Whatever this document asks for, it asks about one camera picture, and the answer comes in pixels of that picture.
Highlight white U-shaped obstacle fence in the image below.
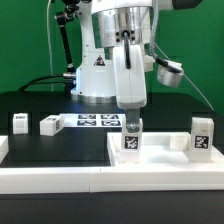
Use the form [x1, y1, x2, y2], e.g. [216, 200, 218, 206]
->
[0, 134, 224, 195]

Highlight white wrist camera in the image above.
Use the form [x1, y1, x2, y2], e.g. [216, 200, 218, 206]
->
[157, 61, 184, 88]

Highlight white base tag plate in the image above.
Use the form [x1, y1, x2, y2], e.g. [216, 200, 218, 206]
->
[61, 113, 124, 127]

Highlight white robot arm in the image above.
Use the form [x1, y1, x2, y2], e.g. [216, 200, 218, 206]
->
[62, 0, 203, 133]

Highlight black cables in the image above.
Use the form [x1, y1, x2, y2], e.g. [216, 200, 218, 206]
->
[18, 73, 76, 93]

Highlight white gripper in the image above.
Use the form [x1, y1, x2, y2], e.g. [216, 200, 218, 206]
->
[113, 45, 147, 133]

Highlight white square table top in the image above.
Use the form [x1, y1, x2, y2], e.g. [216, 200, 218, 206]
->
[107, 132, 224, 166]

